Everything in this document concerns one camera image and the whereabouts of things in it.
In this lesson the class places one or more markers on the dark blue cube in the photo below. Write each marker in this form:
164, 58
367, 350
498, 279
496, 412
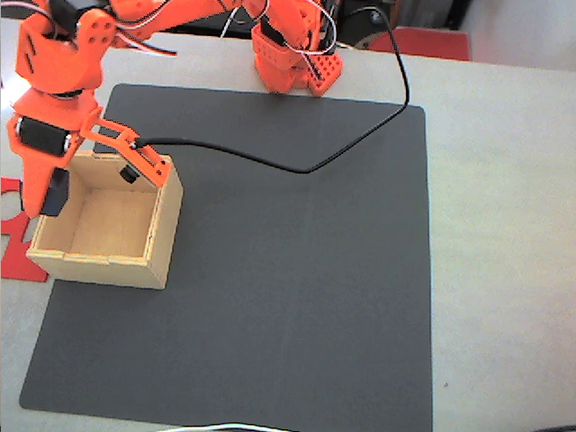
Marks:
56, 193

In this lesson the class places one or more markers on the open wooden box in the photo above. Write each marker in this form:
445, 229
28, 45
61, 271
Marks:
112, 225

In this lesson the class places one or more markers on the red cut-out sheet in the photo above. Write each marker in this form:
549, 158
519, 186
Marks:
22, 265

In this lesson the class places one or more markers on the dark grey mat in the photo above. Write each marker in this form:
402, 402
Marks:
315, 247

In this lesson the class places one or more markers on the red chair seat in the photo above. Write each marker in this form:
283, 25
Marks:
427, 45

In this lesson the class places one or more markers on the wrist camera on orange bracket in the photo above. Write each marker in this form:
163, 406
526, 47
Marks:
150, 168

